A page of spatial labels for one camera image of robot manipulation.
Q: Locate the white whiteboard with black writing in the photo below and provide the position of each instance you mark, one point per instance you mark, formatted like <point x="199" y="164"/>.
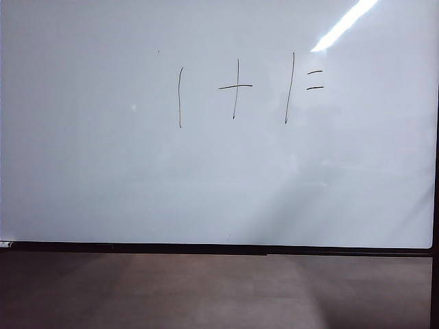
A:
<point x="103" y="154"/>

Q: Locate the black whiteboard bottom rail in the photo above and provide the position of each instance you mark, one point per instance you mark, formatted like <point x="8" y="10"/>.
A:
<point x="205" y="249"/>

